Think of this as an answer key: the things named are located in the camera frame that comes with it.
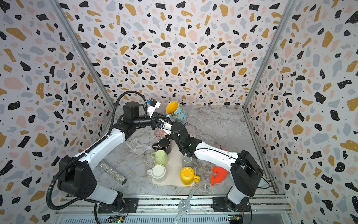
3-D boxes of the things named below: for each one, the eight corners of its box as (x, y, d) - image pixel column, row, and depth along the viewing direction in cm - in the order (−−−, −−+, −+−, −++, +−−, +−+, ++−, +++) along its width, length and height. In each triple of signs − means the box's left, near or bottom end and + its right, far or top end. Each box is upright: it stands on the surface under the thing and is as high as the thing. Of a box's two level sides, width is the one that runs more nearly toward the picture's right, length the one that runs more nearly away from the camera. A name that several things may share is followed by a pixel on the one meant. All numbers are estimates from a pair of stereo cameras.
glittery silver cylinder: (100, 169, 88) (97, 167, 85) (105, 164, 90) (102, 161, 87) (123, 186, 82) (120, 184, 79) (128, 180, 84) (126, 178, 81)
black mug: (154, 150, 97) (151, 143, 89) (161, 142, 102) (159, 134, 94) (166, 157, 94) (165, 150, 86) (173, 148, 98) (172, 140, 91)
